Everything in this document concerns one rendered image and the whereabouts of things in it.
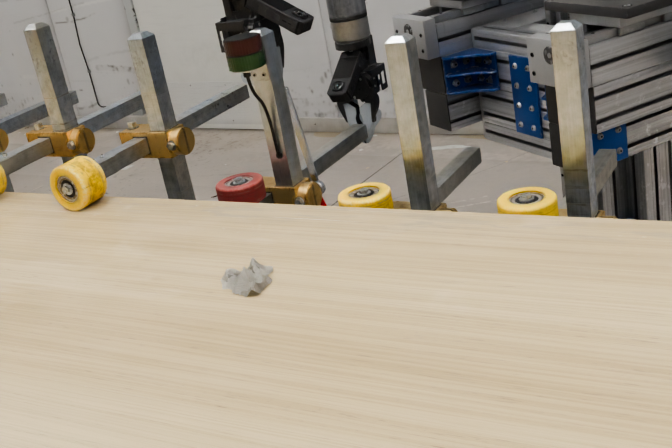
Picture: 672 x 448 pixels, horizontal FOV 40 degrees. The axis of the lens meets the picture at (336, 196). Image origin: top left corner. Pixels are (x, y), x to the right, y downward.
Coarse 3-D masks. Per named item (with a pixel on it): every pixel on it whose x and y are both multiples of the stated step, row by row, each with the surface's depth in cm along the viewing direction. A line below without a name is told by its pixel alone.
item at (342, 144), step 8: (352, 128) 183; (360, 128) 183; (336, 136) 180; (344, 136) 179; (352, 136) 180; (360, 136) 183; (328, 144) 176; (336, 144) 175; (344, 144) 177; (352, 144) 180; (320, 152) 172; (328, 152) 172; (336, 152) 175; (344, 152) 178; (304, 160) 170; (320, 160) 170; (328, 160) 172; (336, 160) 175; (304, 168) 166; (320, 168) 170; (304, 176) 166; (264, 200) 155; (272, 200) 157
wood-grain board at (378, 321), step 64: (0, 256) 140; (64, 256) 135; (128, 256) 131; (192, 256) 127; (256, 256) 123; (320, 256) 119; (384, 256) 116; (448, 256) 112; (512, 256) 109; (576, 256) 106; (640, 256) 104; (0, 320) 118; (64, 320) 115; (128, 320) 112; (192, 320) 109; (256, 320) 106; (320, 320) 103; (384, 320) 100; (448, 320) 98; (512, 320) 96; (576, 320) 93; (640, 320) 91; (0, 384) 102; (64, 384) 100; (128, 384) 97; (192, 384) 95; (256, 384) 93; (320, 384) 91; (384, 384) 89; (448, 384) 87; (512, 384) 85; (576, 384) 83; (640, 384) 81
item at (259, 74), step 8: (248, 32) 146; (256, 32) 145; (232, 40) 142; (240, 40) 141; (232, 56) 143; (240, 56) 142; (240, 72) 144; (248, 72) 145; (256, 72) 149; (264, 72) 148; (248, 80) 146; (256, 80) 149; (264, 80) 148; (256, 96) 147; (264, 104) 149; (272, 128) 151; (272, 136) 152; (280, 152) 153
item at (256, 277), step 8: (256, 264) 116; (232, 272) 116; (240, 272) 117; (248, 272) 115; (256, 272) 116; (264, 272) 116; (224, 280) 116; (232, 280) 115; (240, 280) 113; (248, 280) 114; (256, 280) 115; (264, 280) 113; (272, 280) 114; (224, 288) 115; (232, 288) 114; (240, 288) 113; (248, 288) 112; (256, 288) 112; (264, 288) 113
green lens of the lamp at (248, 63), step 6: (258, 54) 143; (228, 60) 144; (234, 60) 142; (240, 60) 142; (246, 60) 142; (252, 60) 142; (258, 60) 143; (264, 60) 144; (228, 66) 144; (234, 66) 143; (240, 66) 143; (246, 66) 142; (252, 66) 143; (258, 66) 143
